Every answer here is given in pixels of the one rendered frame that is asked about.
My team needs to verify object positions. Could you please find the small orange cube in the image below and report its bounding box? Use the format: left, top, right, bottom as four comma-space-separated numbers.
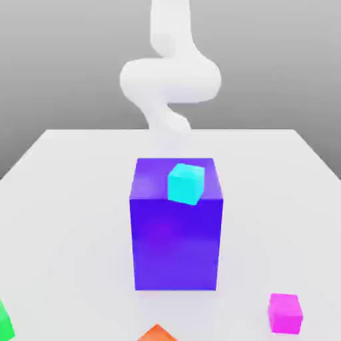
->
137, 323, 178, 341

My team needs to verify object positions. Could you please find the small green cube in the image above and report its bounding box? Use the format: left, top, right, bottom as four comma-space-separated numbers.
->
0, 298, 16, 341

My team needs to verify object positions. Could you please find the small magenta cube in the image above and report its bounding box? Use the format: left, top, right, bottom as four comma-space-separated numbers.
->
268, 292, 304, 336

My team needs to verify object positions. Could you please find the large purple box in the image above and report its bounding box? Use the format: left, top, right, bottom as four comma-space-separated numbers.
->
129, 157, 224, 292

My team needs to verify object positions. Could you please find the small cyan cube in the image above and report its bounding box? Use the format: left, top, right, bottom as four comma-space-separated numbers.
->
167, 163, 206, 206

